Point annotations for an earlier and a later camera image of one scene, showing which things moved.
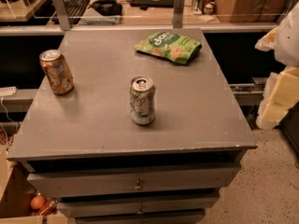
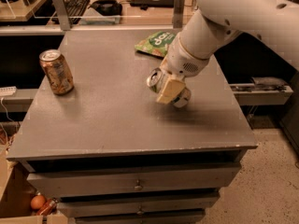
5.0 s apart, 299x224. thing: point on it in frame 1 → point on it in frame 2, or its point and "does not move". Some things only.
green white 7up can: [143, 100] → [156, 79]
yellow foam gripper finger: [281, 92] → [170, 91]
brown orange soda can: [58, 71] does not move
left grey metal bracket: [64, 20] does not move
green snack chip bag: [174, 47] does not move
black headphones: [106, 7] does not move
